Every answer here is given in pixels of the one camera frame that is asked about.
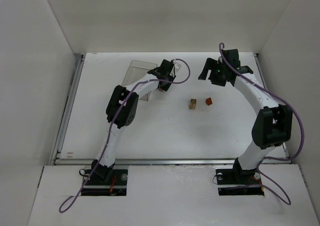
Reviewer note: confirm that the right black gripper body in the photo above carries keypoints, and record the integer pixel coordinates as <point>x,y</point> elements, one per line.
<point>210,67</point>

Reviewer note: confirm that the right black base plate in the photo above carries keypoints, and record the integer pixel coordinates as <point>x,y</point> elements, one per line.
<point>232,183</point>

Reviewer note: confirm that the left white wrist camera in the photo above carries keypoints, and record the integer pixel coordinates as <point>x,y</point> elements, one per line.
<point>176,67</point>

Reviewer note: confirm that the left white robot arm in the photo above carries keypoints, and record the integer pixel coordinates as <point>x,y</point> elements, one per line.
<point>121,111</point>

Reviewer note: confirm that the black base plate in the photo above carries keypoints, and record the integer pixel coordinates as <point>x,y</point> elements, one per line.
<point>115,186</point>
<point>232,183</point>

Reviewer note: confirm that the front aluminium rail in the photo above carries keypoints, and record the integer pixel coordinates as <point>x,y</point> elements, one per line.
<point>149,161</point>

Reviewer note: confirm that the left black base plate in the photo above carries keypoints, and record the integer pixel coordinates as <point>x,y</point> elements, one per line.
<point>115,186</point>

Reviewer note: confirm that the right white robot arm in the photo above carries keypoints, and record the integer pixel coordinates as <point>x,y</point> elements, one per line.
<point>253,155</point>

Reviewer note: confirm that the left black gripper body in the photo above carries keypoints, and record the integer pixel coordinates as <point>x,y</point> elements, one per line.
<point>164,83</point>

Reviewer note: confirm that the clear plastic box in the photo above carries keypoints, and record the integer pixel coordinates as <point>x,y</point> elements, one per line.
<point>136,71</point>

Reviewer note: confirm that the small red-brown wood block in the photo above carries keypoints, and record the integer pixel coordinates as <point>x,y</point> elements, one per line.
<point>209,101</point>

